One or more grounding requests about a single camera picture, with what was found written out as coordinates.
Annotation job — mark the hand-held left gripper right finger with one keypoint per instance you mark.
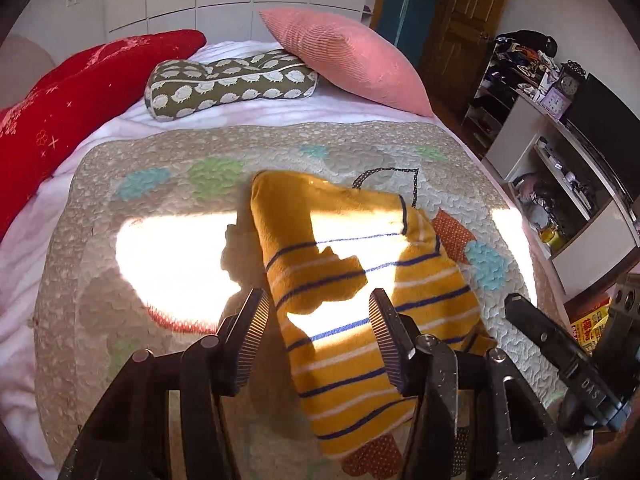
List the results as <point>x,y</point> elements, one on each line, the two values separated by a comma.
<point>386,335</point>

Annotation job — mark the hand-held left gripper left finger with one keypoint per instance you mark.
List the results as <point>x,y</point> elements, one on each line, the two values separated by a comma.
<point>250,340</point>

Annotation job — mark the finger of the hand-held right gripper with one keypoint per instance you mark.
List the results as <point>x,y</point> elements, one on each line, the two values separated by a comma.
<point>550,345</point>

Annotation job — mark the yellow striped small shirt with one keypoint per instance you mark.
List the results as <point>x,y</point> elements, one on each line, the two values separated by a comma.
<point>340,375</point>

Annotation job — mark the yellow printed box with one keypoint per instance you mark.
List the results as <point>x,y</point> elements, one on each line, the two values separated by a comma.
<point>590,330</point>

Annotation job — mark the white desk shelf unit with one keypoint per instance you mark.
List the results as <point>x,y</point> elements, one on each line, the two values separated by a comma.
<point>595,240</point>

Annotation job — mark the yellow bottle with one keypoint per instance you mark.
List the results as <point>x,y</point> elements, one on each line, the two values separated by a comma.
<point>551,236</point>

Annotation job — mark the quilted patchwork blanket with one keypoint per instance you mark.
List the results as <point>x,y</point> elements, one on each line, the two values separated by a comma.
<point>175,240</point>

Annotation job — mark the black television screen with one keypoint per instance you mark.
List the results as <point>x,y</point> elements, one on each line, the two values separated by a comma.
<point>605,120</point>

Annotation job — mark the purple alarm clock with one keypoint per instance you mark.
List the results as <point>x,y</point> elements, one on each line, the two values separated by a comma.
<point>562,97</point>

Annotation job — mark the white bed sheet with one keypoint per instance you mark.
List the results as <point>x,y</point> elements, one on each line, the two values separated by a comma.
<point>20,285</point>

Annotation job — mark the cluttered open shelf rack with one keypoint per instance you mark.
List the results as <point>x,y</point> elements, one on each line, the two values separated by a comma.
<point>492,100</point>

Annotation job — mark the olive hedgehog print pillow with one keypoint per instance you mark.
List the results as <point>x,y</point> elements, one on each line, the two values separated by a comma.
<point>230,82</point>

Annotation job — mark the pink ribbed pillow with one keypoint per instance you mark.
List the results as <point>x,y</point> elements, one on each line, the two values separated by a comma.
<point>350,55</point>

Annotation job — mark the black bag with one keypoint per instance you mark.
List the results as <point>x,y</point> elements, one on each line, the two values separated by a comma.
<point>530,42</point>

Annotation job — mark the red patterned pillow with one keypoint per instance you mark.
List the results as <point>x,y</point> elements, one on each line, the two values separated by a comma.
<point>75,105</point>

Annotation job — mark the brown wooden door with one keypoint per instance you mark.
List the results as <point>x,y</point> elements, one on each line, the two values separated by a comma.
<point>460,25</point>

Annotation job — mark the teal curtain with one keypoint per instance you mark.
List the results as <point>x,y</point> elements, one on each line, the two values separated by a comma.
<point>400,5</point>

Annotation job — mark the grey rounded headboard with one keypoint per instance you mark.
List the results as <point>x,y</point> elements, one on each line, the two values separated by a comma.
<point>20,65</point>

